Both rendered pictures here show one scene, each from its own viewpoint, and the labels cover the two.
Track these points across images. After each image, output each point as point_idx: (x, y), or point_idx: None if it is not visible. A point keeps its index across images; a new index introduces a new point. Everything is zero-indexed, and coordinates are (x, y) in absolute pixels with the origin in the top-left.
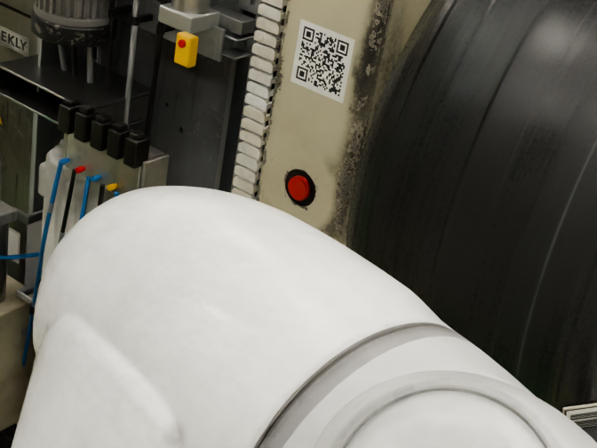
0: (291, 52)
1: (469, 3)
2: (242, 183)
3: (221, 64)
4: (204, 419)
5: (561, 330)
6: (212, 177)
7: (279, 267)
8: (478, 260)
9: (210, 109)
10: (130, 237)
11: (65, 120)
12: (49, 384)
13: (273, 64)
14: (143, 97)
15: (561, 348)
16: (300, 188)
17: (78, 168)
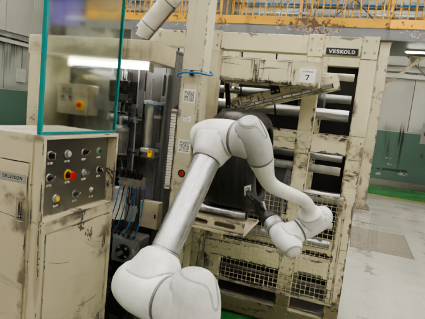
0: (177, 145)
1: None
2: (167, 176)
3: (150, 162)
4: (221, 130)
5: (241, 170)
6: (150, 189)
7: (223, 119)
8: (226, 162)
9: (148, 173)
10: (204, 121)
11: (121, 173)
12: (199, 136)
13: (172, 150)
14: (134, 171)
15: (242, 173)
16: (181, 173)
17: (125, 184)
